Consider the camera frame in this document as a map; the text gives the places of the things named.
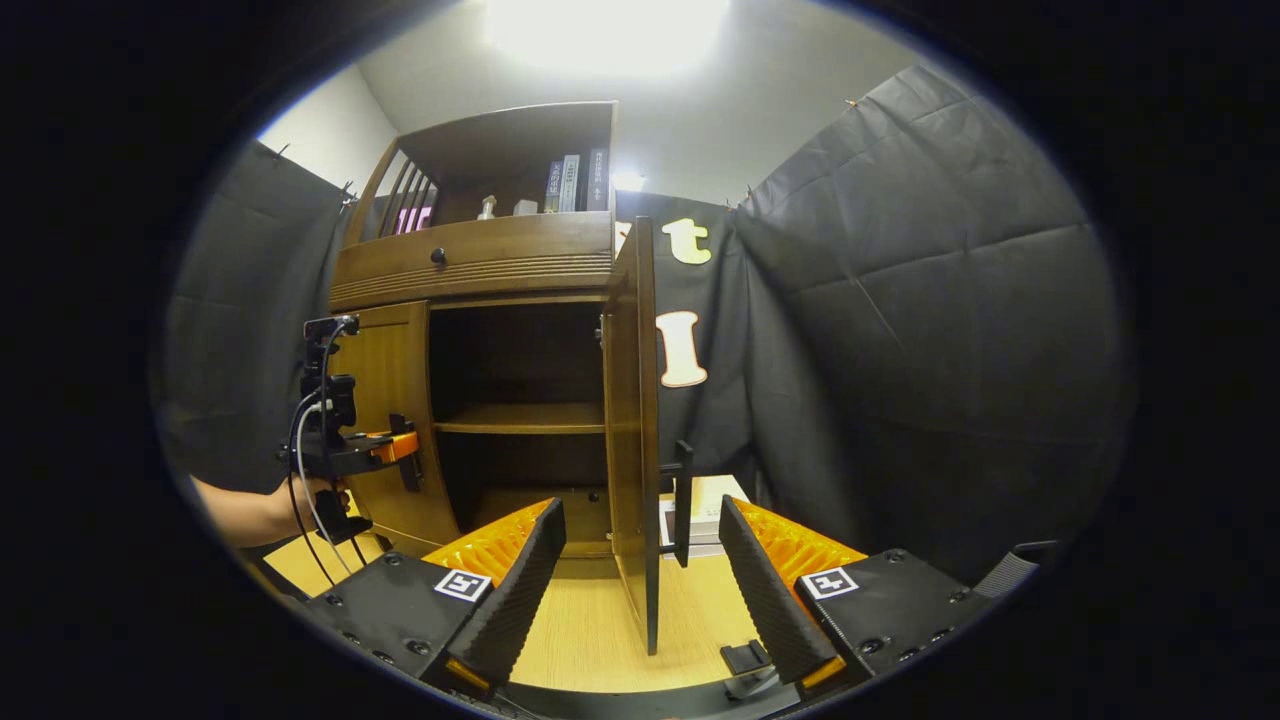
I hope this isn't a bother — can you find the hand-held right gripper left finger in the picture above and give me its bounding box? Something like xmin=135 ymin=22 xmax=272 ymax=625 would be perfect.
xmin=300 ymin=497 xmax=568 ymax=696

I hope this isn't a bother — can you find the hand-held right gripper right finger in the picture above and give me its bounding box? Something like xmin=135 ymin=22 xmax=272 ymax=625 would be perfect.
xmin=718 ymin=495 xmax=991 ymax=691

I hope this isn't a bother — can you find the wooden shoe cabinet door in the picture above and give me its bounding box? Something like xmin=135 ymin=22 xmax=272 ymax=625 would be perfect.
xmin=600 ymin=215 xmax=696 ymax=656
xmin=333 ymin=300 xmax=463 ymax=557

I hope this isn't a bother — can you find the brown wooden shoe cabinet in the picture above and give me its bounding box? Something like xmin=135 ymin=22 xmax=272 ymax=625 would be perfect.
xmin=330 ymin=100 xmax=641 ymax=561

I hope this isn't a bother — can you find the thick white book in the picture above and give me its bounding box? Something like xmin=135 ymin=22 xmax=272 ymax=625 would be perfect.
xmin=660 ymin=475 xmax=751 ymax=546

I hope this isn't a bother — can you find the black backdrop cloth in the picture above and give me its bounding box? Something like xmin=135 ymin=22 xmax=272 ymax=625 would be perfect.
xmin=160 ymin=65 xmax=1136 ymax=586

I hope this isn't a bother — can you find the large ceiling light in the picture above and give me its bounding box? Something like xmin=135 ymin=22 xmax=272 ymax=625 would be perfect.
xmin=485 ymin=0 xmax=731 ymax=81

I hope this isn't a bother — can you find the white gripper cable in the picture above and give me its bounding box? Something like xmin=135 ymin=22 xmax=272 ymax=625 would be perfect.
xmin=294 ymin=400 xmax=351 ymax=576

